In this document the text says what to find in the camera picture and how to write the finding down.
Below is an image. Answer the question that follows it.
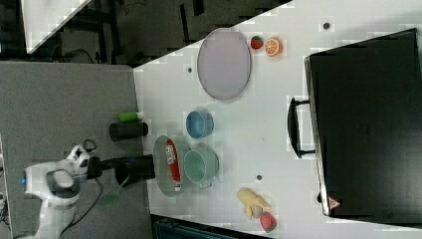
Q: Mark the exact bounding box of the red plush ketchup bottle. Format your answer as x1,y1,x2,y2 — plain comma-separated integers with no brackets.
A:
165,139,181,191

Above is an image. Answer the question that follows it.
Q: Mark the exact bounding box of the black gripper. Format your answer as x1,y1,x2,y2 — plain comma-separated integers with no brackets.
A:
87,156,115,179

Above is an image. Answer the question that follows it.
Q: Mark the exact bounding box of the light green strainer bowl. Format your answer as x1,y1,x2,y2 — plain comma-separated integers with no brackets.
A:
153,135,189,197

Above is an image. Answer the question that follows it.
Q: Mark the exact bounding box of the toy strawberry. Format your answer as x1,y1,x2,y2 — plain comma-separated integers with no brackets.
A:
250,36,264,50

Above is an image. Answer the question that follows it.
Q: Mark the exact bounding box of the grey round plate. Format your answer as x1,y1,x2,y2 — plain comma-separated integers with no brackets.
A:
197,28,252,101

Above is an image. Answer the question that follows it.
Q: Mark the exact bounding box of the toy red fruit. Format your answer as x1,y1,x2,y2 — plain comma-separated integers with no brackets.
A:
260,212,277,233

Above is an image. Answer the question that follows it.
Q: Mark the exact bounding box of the green marker tube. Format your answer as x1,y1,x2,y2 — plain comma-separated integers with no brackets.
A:
118,112,143,122

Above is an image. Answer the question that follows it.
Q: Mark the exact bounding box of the toy orange slice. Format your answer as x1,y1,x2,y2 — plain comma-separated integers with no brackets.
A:
265,38,284,57

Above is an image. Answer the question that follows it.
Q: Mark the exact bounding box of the teal mug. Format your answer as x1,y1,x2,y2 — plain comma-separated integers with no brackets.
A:
184,149,219,188

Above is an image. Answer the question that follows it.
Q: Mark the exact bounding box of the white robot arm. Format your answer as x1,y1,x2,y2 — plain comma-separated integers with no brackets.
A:
18,145,115,239

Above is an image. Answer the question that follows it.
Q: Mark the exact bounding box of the toy banana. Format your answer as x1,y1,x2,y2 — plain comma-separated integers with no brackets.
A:
237,187,272,219

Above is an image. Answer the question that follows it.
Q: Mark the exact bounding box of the white side table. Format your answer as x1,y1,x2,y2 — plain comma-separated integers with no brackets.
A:
20,0,92,54

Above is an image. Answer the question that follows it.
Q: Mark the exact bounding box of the green spatula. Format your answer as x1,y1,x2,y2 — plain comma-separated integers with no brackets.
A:
98,177,129,206

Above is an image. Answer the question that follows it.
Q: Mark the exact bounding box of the black cable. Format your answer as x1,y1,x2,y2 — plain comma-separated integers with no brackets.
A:
59,138,105,237

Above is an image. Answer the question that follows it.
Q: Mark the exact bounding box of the blue bowl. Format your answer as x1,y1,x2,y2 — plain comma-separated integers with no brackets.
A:
186,111,214,139

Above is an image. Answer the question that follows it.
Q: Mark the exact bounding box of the black cylinder cup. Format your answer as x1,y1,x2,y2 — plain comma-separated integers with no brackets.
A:
114,154,155,186

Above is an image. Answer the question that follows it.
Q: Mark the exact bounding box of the black oven appliance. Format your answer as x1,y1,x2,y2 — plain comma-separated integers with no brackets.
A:
305,29,422,228

